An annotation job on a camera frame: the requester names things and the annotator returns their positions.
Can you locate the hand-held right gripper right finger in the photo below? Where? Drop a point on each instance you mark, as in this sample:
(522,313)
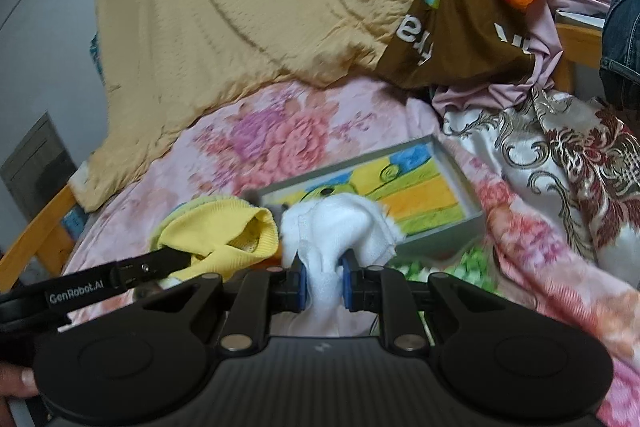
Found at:
(348,282)

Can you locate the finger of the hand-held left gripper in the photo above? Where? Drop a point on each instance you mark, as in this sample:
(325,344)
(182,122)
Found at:
(150,266)

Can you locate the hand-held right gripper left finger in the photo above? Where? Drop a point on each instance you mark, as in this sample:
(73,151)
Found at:
(299,279)

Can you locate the white sock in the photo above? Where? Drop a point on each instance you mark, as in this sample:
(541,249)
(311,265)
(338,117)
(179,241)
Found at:
(335,227)

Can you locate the yellow sock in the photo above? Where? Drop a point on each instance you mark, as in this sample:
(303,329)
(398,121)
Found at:
(215,232)

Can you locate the grey box with colourful print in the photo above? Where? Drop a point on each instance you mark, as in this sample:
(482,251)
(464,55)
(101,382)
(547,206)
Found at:
(430,217)

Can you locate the person's left hand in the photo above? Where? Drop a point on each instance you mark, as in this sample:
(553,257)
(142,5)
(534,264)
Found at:
(20,382)

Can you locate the green and white packet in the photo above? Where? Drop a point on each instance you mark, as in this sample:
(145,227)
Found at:
(465,264)

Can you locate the grey door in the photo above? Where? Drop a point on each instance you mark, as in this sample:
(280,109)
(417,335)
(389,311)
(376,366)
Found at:
(35,162)

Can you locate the pink floral bed sheet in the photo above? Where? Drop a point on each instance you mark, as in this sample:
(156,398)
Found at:
(250,142)

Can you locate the ornate patterned satin cloth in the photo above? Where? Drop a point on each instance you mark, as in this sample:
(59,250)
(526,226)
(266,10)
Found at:
(565,167)

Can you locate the yellow blanket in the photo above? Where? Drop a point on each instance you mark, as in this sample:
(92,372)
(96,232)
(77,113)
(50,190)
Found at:
(240,7)

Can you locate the blue jeans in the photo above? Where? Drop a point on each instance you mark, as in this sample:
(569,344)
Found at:
(622,42)

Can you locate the wooden bed frame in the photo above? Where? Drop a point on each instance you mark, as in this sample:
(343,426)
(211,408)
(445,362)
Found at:
(35,242)

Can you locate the wooden bed end rail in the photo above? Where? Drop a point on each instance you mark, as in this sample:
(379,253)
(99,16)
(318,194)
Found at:
(577,47)

